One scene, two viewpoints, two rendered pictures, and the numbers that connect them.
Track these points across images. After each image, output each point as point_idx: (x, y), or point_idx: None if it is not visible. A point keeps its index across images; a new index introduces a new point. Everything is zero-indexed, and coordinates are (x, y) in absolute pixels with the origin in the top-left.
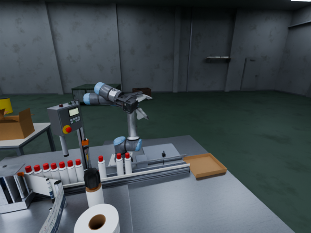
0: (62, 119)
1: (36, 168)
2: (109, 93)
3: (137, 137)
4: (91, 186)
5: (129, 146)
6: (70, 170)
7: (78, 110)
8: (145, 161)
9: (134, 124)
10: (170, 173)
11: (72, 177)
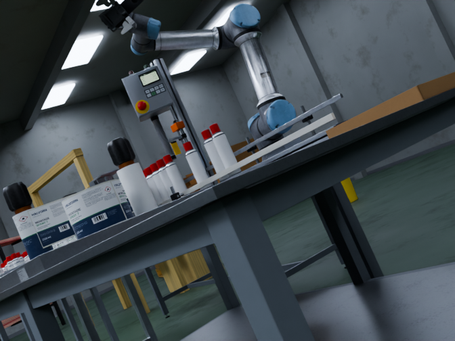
0: (132, 92)
1: None
2: None
3: (268, 98)
4: (114, 161)
5: (261, 124)
6: (160, 174)
7: (158, 75)
8: (259, 139)
9: (254, 68)
10: (294, 152)
11: (166, 187)
